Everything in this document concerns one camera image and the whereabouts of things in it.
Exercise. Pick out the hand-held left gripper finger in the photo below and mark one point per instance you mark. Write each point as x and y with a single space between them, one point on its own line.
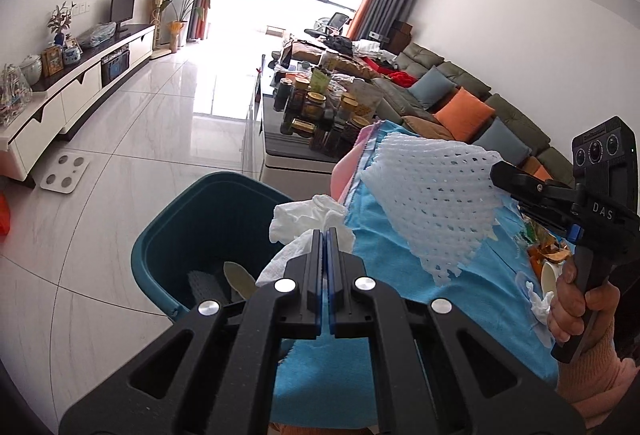
331 295
320 295

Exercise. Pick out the wooden photo frame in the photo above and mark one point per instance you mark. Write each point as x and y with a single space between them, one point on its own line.
52 61

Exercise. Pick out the pink cloth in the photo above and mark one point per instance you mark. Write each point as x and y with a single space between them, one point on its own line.
350 165

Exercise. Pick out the white snack bag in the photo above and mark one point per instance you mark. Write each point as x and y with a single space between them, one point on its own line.
367 100

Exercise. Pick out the person's right forearm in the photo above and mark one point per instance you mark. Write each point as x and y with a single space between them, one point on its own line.
600 375

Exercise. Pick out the white foam fruit net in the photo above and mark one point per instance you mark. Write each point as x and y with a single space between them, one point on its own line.
430 195

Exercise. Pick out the person's right hand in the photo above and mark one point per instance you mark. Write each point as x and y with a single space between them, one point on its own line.
565 310

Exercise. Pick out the blue floral blanket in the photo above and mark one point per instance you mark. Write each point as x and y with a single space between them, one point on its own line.
385 265

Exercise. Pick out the large-leaf plant in yellow pot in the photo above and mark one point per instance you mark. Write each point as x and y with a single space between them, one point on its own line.
177 35

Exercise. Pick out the white wall socket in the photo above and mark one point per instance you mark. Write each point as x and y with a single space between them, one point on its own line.
82 7

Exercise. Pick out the teal plastic trash bin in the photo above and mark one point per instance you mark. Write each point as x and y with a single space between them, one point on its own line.
165 245

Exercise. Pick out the white folded cloths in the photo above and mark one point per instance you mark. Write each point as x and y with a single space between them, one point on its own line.
367 47

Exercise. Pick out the black office chair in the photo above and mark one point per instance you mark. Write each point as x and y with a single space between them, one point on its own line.
335 22

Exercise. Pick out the white and black TV cabinet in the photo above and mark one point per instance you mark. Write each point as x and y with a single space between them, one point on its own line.
75 85

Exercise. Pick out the colourful snack wrapper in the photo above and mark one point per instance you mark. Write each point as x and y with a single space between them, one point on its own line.
530 227

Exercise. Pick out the blue and white porcelain jar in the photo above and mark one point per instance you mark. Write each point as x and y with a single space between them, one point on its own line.
72 52

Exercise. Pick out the brown seat cushion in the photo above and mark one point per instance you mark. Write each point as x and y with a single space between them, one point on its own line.
427 127

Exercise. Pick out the orange cushion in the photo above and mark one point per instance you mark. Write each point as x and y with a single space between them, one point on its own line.
462 115

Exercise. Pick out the dark brown cabinet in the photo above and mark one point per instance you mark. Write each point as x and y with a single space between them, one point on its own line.
400 37

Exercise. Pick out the black bag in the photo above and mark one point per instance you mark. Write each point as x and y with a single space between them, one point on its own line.
340 44

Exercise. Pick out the white ceramic jar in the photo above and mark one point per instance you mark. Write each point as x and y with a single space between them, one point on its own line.
31 71

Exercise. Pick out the white paper cup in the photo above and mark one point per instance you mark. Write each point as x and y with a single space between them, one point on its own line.
548 280

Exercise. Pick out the glass ship model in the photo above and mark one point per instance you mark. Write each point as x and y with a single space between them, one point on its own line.
14 95

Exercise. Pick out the plant in blue vase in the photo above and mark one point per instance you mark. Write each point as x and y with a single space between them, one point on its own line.
60 25

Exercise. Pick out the group of food jars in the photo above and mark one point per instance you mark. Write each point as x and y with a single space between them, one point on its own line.
310 105

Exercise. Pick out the white bathroom scale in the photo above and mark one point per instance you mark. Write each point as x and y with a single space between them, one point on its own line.
65 175

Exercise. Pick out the red cloth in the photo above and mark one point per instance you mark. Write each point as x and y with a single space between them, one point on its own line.
395 76

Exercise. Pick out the small white tissue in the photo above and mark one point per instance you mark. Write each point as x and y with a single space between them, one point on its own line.
540 307

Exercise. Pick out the black monitor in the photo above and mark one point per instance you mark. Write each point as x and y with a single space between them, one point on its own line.
123 7

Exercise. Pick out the dark mesh sleeve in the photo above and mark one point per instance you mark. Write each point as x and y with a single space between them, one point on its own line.
205 290

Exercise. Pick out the plastic-wrapped bundle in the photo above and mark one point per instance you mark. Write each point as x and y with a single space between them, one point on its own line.
97 36

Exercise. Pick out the dark glass coffee table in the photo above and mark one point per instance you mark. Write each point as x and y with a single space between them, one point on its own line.
280 150

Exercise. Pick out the blue-grey cushion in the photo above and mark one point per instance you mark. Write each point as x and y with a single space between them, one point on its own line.
432 87
507 142

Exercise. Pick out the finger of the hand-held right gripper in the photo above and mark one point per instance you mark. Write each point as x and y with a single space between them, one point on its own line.
525 185
575 231

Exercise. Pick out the green sofa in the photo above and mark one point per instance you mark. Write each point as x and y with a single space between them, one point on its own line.
510 115

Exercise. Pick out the orange peel piece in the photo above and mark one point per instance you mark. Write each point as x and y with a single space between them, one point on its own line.
547 255

